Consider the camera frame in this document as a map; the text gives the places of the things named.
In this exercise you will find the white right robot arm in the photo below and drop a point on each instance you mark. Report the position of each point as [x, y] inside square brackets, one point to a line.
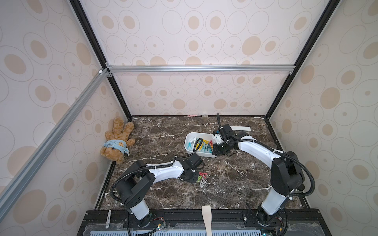
[289, 177]

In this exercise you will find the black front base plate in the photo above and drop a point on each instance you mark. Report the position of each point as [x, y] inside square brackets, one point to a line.
[194, 222]

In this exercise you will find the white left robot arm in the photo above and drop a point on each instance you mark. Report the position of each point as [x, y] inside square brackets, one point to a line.
[132, 186]

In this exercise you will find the beige tape strip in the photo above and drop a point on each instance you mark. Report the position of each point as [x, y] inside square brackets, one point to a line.
[207, 218]

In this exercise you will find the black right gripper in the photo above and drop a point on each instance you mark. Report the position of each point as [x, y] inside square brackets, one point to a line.
[218, 148]

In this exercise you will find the left diagonal aluminium rail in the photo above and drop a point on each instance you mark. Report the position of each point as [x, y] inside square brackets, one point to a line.
[32, 166]

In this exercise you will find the taupe grey clothespin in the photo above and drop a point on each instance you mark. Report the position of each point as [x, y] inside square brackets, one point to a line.
[203, 183]

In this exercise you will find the pink red clothespin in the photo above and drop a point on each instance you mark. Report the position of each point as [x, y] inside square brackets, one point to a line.
[203, 174]

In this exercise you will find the brown teddy bear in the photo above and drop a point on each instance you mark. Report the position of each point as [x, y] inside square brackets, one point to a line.
[117, 142]

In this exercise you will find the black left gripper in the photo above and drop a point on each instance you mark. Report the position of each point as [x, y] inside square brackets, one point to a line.
[194, 180]

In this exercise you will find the white paper strip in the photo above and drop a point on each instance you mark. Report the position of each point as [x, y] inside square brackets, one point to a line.
[241, 128]

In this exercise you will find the horizontal aluminium rail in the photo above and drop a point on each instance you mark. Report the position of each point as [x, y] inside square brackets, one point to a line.
[202, 68]

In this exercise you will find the white plastic storage box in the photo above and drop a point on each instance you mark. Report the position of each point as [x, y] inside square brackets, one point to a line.
[207, 138]

